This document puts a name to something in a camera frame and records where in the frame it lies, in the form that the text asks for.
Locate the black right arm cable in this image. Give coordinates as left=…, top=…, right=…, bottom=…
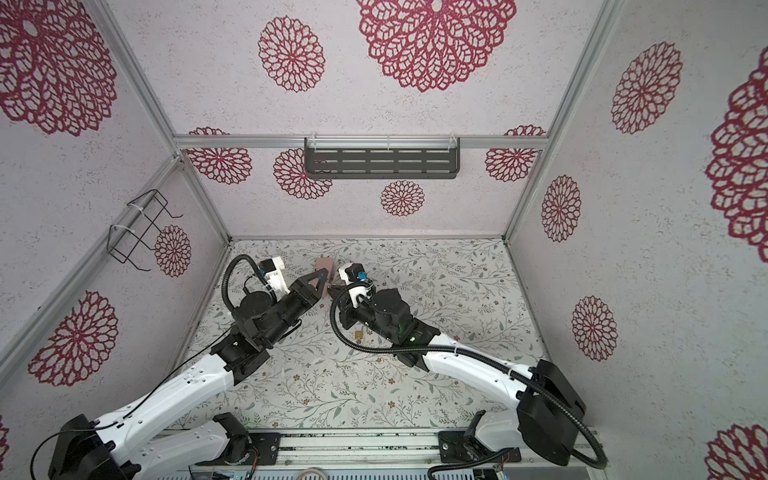
left=328, top=281, right=608, bottom=480

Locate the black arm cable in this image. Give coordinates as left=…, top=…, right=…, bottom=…
left=29, top=253, right=271, bottom=480
left=328, top=281, right=608, bottom=480

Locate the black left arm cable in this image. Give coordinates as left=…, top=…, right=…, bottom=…
left=29, top=253, right=271, bottom=480

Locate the pink rectangular case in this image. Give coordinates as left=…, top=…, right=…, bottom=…
left=315, top=257, right=336, bottom=298

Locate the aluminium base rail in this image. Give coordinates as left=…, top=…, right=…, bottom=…
left=179, top=425, right=610, bottom=480

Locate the black wire wall rack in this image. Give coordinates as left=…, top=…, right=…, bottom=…
left=105, top=189, right=183, bottom=273

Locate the dark grey wall shelf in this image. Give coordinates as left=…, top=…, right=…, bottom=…
left=304, top=137, right=461, bottom=180

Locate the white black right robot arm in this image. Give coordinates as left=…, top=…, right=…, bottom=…
left=329, top=282, right=607, bottom=468

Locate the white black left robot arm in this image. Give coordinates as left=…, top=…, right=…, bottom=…
left=47, top=269, right=328, bottom=479

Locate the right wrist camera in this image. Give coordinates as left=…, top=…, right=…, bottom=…
left=338, top=262, right=375, bottom=308

